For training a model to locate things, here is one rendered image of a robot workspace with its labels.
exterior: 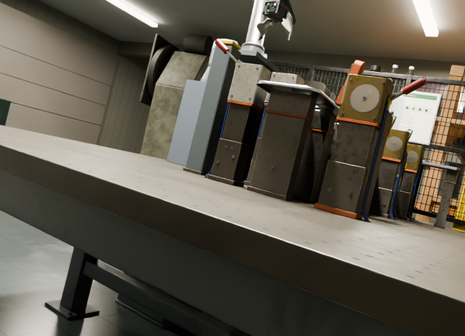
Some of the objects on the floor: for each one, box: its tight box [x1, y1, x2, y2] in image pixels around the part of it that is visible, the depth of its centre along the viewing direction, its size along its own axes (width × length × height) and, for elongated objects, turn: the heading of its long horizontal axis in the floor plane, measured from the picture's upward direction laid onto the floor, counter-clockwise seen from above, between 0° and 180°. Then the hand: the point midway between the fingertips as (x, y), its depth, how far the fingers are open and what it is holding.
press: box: [140, 33, 214, 160], centre depth 716 cm, size 139×122×268 cm
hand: (273, 41), depth 171 cm, fingers open, 14 cm apart
